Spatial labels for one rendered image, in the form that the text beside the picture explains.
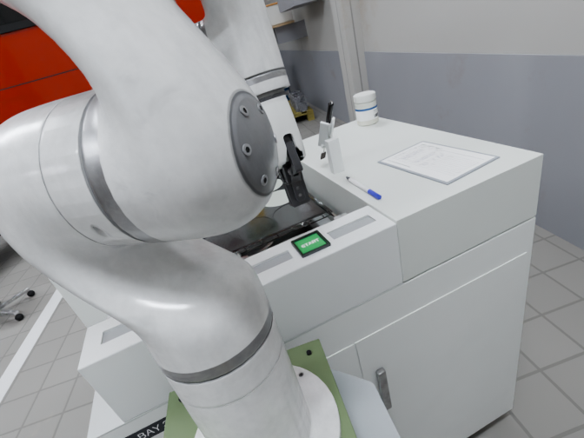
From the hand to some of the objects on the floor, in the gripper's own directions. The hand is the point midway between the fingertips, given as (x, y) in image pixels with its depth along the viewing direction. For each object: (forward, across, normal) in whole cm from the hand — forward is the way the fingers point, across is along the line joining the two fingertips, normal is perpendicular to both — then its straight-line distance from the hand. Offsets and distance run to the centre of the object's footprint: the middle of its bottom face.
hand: (296, 192), depth 56 cm
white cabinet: (+99, +47, -2) cm, 110 cm away
